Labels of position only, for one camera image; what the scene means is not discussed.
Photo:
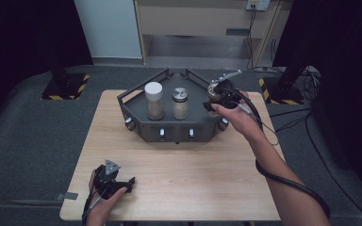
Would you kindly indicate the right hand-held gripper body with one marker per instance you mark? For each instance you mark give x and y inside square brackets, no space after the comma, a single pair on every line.
[229,94]

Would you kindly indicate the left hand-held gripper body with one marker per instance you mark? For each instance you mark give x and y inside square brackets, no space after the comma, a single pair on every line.
[105,180]

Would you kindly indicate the silver-lidded jar pale contents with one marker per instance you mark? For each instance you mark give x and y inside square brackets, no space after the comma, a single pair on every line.
[180,103]

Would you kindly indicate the dark grey corner shelf rack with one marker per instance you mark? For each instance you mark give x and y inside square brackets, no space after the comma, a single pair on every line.
[176,108]

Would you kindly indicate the white-lidded spice jar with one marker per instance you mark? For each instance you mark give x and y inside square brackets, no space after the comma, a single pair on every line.
[154,100]

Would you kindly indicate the person's left hand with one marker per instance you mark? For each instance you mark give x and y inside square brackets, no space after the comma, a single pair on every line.
[102,205]

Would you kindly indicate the person's right hand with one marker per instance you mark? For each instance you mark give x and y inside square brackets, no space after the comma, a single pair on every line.
[242,121]

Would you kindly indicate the grey tape strip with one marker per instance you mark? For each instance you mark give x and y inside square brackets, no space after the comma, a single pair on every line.
[66,196]

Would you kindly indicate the black stand with striped base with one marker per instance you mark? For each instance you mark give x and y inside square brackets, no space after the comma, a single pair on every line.
[64,88]
[283,92]

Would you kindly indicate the grey tape on cabinet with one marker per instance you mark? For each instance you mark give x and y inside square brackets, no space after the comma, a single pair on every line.
[238,31]

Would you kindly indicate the beige wooden cabinet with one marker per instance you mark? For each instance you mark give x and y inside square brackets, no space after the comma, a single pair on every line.
[194,19]

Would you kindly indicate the dark curtain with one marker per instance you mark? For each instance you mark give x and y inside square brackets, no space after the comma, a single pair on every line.
[345,62]
[22,37]

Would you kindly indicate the white panel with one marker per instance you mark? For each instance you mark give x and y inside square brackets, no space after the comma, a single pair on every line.
[108,28]

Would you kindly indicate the white wall socket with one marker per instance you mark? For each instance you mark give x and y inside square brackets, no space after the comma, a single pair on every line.
[257,4]

